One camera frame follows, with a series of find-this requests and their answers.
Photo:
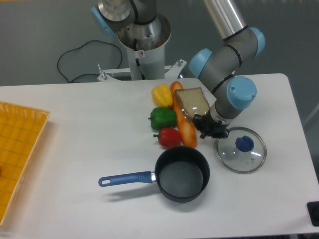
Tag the red bell pepper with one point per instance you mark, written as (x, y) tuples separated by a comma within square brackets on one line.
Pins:
[(168, 137)]

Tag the bagged toast slice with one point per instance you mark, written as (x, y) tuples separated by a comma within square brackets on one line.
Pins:
[(191, 102)]

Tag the black corner device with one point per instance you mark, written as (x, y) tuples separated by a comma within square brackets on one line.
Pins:
[(313, 209)]

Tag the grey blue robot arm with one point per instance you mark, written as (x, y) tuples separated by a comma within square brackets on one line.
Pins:
[(214, 69)]

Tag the green bell pepper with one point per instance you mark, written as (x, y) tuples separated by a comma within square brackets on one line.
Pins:
[(162, 118)]

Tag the dark blue saucepan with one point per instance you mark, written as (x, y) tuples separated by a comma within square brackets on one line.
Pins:
[(181, 173)]

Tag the orange baguette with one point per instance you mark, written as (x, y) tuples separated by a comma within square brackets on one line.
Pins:
[(184, 126)]

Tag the glass lid blue knob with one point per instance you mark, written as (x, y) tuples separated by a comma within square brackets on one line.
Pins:
[(243, 151)]

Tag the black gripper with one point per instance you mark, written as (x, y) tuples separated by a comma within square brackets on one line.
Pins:
[(207, 126)]

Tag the yellow plastic basket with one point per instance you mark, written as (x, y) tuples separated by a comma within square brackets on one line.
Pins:
[(20, 130)]

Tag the yellow bell pepper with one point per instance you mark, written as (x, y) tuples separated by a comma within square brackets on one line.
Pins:
[(162, 96)]

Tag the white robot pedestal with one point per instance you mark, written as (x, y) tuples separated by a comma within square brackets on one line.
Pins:
[(145, 46)]

